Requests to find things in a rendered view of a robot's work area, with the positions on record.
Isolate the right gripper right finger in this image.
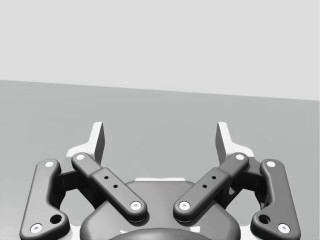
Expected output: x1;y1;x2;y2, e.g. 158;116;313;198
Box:
172;121;302;240

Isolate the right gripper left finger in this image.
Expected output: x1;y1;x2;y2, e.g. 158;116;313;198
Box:
19;121;148;240

